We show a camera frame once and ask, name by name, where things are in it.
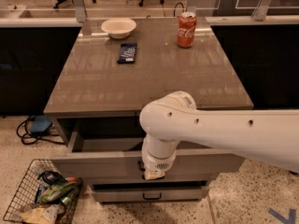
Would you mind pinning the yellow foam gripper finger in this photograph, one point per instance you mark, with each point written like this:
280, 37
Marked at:
153, 175

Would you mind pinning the green snack bag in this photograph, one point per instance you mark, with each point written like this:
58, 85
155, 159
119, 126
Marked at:
55, 192

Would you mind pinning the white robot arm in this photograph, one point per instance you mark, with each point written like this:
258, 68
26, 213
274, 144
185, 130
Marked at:
269, 136

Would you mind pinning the yellow snack packet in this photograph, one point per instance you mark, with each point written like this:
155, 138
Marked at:
42, 214

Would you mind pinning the red coca-cola can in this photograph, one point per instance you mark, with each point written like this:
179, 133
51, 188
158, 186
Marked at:
186, 29

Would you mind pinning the white bowl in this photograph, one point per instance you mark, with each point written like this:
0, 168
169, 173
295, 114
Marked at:
118, 28

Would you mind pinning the dark blue snack bar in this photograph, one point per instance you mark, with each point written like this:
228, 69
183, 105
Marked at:
127, 53

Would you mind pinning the black coiled item in basket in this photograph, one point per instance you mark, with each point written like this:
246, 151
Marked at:
52, 178

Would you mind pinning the grey drawer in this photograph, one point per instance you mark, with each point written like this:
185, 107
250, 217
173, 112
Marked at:
150, 194
118, 160

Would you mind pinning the grey bottom drawer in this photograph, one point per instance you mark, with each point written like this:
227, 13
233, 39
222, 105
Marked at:
150, 194

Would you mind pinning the black wire basket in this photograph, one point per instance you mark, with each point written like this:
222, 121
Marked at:
30, 188

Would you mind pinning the blue foot pedal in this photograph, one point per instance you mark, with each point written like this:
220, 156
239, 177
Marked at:
40, 125

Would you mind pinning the grey drawer cabinet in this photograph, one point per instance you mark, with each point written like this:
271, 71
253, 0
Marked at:
100, 98

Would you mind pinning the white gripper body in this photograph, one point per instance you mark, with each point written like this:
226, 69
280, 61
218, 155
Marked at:
158, 164

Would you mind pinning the grey top drawer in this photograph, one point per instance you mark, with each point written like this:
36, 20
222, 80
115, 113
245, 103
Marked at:
118, 160

